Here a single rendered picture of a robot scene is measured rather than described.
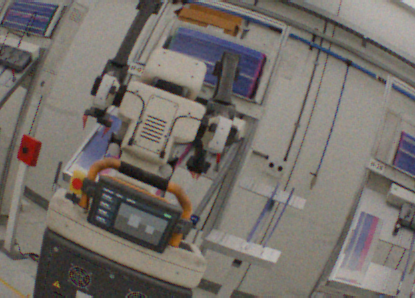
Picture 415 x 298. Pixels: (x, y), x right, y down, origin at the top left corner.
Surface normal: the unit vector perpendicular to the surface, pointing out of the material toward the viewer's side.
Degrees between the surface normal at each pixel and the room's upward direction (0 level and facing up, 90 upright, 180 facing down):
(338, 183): 90
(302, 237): 90
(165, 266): 90
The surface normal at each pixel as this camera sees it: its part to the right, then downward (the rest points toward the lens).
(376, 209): 0.12, -0.70
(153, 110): 0.18, -0.06
